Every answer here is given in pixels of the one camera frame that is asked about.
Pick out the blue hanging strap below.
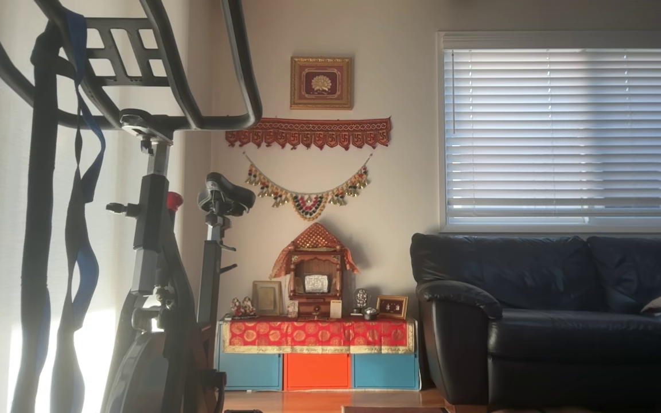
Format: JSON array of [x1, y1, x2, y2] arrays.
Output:
[[49, 9, 107, 413]]

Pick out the wooden home shrine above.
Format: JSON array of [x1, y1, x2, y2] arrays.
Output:
[[269, 223, 360, 319]]

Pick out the pair of painted figurines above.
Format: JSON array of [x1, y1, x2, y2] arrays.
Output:
[[230, 297, 258, 320]]

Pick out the gold framed lotus picture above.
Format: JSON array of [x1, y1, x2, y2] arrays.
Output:
[[290, 56, 353, 110]]

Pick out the red embroidered wall hanging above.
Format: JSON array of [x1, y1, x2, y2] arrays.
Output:
[[225, 117, 392, 151]]

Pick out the black exercise bike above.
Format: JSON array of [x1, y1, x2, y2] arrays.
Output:
[[0, 0, 263, 413]]

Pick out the white window blinds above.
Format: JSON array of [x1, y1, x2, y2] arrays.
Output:
[[438, 32, 661, 233]]

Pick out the orange storage cube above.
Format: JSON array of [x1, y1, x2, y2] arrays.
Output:
[[284, 352, 352, 391]]

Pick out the black leather sofa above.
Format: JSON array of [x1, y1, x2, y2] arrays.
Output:
[[410, 232, 661, 409]]

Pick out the red gold patterned cloth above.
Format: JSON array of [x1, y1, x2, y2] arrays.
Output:
[[220, 317, 417, 354]]

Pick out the beaded garland wall hanging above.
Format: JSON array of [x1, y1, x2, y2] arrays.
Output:
[[243, 151, 374, 222]]

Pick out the black hanging strap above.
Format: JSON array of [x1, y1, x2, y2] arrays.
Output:
[[12, 23, 61, 413]]

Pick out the blue storage cube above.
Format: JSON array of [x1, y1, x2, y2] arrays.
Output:
[[352, 352, 421, 391], [217, 351, 283, 391]]

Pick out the small dark framed picture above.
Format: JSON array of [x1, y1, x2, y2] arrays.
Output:
[[376, 295, 409, 320]]

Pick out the gold photo frame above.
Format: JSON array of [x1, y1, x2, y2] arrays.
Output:
[[252, 280, 283, 317]]

